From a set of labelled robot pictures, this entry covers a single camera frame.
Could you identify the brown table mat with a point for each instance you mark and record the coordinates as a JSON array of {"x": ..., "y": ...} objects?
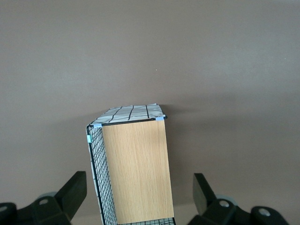
[{"x": 150, "y": 47}]

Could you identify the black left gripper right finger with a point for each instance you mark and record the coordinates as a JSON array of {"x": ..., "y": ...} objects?
[{"x": 218, "y": 213}]

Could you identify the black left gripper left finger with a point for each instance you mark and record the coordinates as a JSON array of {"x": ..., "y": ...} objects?
[{"x": 58, "y": 208}]

